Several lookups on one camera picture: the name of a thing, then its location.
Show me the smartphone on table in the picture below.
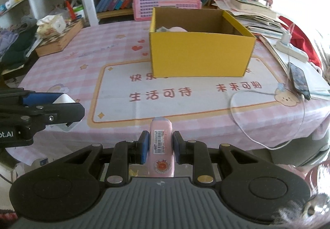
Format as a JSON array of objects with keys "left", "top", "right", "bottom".
[{"left": 289, "top": 62, "right": 311, "bottom": 100}]

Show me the white wall charger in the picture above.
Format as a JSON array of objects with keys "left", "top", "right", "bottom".
[{"left": 280, "top": 30, "right": 292, "bottom": 46}]

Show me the pink plush pig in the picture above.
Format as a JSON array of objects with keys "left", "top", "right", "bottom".
[{"left": 168, "top": 27, "right": 187, "bottom": 32}]

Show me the wooden chess box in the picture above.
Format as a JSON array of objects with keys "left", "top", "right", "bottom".
[{"left": 35, "top": 19, "right": 84, "bottom": 57}]

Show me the floral tissue box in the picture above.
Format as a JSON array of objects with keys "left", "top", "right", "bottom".
[{"left": 36, "top": 14, "right": 67, "bottom": 39}]

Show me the pink checkered tablecloth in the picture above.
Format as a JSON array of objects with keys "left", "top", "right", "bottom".
[{"left": 8, "top": 21, "right": 329, "bottom": 165}]

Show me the pile of clothes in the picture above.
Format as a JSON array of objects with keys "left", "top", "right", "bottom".
[{"left": 1, "top": 16, "right": 38, "bottom": 72}]

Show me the small white cube charger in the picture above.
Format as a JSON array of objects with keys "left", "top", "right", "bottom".
[{"left": 53, "top": 94, "right": 85, "bottom": 132}]

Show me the white power strip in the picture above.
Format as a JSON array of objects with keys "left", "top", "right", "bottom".
[{"left": 275, "top": 40, "right": 309, "bottom": 63}]

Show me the pink eraser case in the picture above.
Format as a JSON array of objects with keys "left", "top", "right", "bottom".
[{"left": 147, "top": 117, "right": 174, "bottom": 178}]

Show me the stack of papers and books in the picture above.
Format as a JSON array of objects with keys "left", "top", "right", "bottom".
[{"left": 212, "top": 0, "right": 285, "bottom": 39}]

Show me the red white pen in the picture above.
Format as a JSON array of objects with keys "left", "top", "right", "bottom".
[{"left": 64, "top": 0, "right": 76, "bottom": 21}]

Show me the grey toy car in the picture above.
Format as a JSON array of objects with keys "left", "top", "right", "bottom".
[{"left": 156, "top": 27, "right": 170, "bottom": 32}]

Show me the yellow cardboard box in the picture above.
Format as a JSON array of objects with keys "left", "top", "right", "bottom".
[{"left": 149, "top": 7, "right": 256, "bottom": 77}]

